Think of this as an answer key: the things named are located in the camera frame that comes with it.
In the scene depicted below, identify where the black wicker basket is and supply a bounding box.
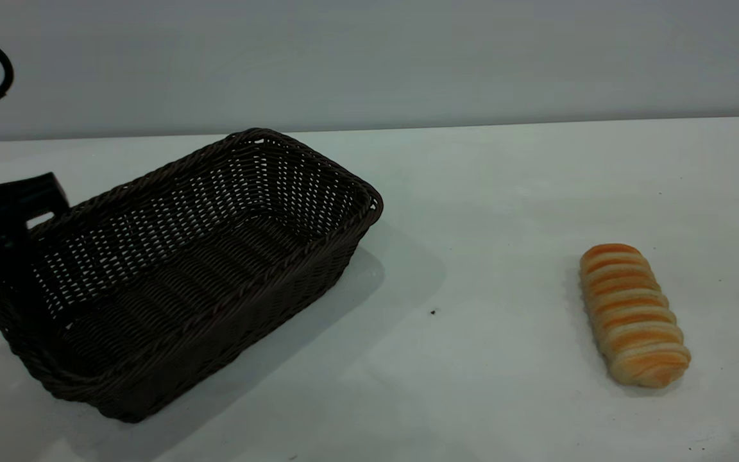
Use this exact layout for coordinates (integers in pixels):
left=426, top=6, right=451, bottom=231
left=0, top=128, right=384, bottom=424

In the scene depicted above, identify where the striped orange bread loaf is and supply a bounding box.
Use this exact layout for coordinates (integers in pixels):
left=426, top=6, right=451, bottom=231
left=579, top=244, right=692, bottom=388

